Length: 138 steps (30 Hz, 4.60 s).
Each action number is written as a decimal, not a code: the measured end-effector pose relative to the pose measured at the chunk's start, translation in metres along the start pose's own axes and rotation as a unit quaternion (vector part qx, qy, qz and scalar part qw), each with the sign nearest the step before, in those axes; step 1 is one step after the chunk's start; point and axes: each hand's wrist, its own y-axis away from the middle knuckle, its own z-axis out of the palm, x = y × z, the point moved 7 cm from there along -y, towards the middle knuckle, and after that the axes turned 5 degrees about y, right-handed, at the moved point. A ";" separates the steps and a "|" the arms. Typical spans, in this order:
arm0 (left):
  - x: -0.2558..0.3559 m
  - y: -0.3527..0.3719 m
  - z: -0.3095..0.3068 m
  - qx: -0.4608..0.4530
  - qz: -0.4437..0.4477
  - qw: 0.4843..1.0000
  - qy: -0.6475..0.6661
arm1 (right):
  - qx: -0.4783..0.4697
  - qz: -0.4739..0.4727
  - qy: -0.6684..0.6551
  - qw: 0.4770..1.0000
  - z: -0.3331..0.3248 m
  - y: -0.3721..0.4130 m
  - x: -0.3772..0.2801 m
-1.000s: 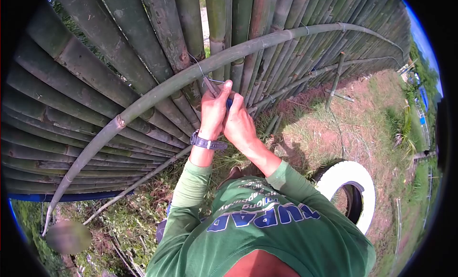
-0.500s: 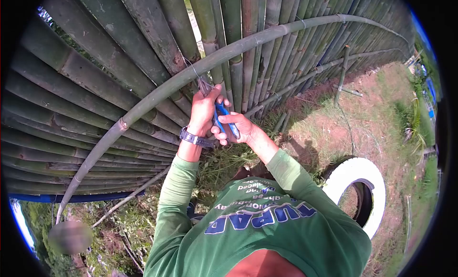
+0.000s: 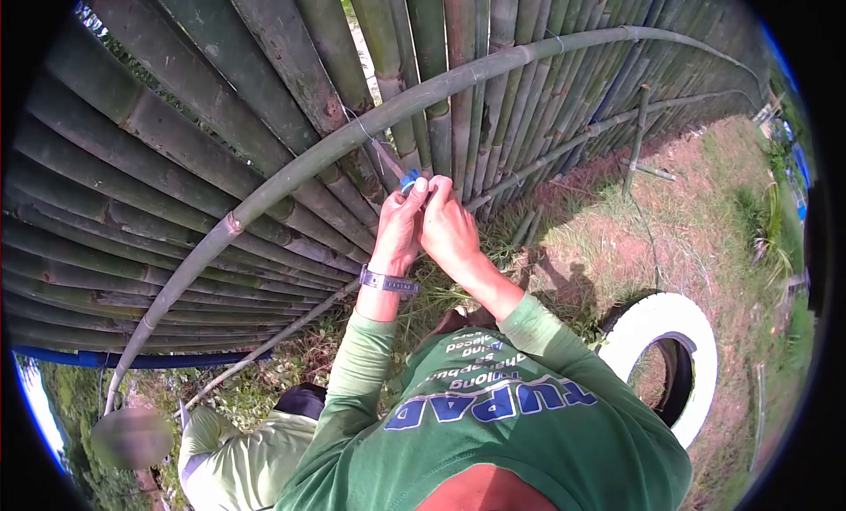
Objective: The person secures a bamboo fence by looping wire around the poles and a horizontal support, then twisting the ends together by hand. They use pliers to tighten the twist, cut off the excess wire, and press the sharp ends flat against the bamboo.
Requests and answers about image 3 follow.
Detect person's legs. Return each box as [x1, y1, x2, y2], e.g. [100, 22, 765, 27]
[423, 304, 501, 345]

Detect upright bamboo stake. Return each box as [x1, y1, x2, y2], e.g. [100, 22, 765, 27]
[621, 83, 653, 199]

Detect short bamboo crosspiece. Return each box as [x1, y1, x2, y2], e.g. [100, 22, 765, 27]
[619, 157, 678, 183]

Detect person's right fingers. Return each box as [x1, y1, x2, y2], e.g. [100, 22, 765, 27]
[425, 174, 458, 211]

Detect thin tie wire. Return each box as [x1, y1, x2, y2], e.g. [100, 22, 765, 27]
[342, 105, 405, 179]

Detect blue pipe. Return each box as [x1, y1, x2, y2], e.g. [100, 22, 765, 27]
[12, 344, 274, 370]

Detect thick curved bamboo rail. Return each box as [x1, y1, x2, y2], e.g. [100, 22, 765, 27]
[102, 25, 765, 417]

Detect white painted tyre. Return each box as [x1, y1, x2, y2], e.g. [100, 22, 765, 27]
[595, 291, 720, 451]

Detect bamboo pole fence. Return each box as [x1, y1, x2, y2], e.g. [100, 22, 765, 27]
[0, 0, 773, 355]

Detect person's right hand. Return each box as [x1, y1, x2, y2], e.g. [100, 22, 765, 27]
[419, 174, 485, 275]

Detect thin bamboo rail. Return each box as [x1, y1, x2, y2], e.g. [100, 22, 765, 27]
[173, 88, 758, 419]

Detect person's body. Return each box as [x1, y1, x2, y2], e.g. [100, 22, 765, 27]
[274, 326, 695, 511]

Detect person's left fingers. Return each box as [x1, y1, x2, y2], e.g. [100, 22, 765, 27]
[395, 177, 430, 215]

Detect person's left hand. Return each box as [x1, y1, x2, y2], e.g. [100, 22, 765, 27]
[364, 177, 430, 281]

